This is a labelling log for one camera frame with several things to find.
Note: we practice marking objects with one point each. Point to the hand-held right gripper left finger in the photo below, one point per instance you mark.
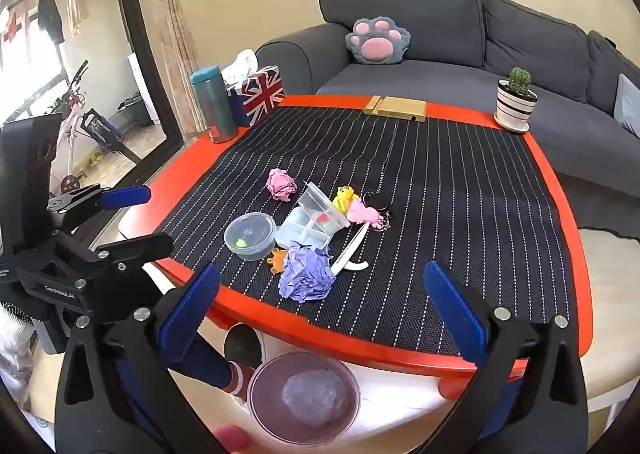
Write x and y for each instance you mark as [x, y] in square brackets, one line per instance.
[192, 304]

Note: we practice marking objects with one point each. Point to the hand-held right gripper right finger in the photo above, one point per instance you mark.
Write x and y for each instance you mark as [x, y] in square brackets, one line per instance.
[457, 314]

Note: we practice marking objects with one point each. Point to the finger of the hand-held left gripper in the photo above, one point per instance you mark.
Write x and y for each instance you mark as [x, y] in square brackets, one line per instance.
[145, 246]
[125, 195]

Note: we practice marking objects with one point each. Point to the round clear plastic container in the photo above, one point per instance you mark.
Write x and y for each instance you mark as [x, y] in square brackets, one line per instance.
[250, 236]

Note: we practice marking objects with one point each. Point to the purple paper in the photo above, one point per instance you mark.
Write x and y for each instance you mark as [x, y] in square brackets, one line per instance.
[305, 274]

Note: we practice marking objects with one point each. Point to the bin with purple bag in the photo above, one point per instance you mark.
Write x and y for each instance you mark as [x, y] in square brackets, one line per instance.
[270, 404]

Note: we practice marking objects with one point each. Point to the white plastic piece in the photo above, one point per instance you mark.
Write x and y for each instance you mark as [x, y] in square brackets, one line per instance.
[350, 246]

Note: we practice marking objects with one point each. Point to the pale blue compartment box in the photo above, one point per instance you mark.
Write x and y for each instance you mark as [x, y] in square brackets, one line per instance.
[300, 229]

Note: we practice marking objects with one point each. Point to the pink paper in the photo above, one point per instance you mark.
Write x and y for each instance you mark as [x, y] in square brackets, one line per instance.
[281, 185]

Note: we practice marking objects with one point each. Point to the person's left forearm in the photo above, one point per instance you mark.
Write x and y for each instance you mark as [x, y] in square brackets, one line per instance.
[12, 344]

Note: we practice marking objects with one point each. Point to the orange toy turtle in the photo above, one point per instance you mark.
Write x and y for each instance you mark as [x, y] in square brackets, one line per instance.
[277, 261]

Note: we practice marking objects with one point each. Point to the person's right leg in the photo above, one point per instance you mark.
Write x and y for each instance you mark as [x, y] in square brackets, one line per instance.
[500, 404]

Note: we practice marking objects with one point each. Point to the black striped table mat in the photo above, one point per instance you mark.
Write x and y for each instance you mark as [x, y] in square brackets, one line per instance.
[450, 209]

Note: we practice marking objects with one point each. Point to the teal thermos bottle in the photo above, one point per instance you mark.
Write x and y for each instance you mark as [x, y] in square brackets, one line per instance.
[212, 104]

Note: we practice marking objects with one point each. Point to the red table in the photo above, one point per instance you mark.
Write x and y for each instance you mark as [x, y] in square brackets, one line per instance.
[320, 334]

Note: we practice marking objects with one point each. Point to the pink slipper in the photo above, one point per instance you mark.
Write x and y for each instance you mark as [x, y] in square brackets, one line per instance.
[230, 440]

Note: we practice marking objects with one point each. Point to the flag print tissue box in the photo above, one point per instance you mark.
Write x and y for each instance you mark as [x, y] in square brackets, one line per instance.
[260, 94]

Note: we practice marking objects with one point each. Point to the wooden phone stand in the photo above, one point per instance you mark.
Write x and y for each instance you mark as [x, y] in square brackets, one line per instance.
[395, 109]

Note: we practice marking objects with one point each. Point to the grey fabric sofa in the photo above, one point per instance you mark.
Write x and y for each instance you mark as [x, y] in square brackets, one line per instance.
[575, 134]

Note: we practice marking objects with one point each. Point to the potted cactus in striped pot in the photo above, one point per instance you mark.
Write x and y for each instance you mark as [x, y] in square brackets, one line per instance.
[515, 106]

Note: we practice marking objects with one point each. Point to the light blue cushion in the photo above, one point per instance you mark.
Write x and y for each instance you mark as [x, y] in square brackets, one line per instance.
[629, 106]

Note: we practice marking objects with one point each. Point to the grey pink paw cushion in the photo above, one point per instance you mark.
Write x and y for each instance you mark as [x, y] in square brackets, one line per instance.
[377, 46]

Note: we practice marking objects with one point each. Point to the beige woven wall hanging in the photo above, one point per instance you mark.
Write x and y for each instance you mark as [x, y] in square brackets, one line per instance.
[170, 34]

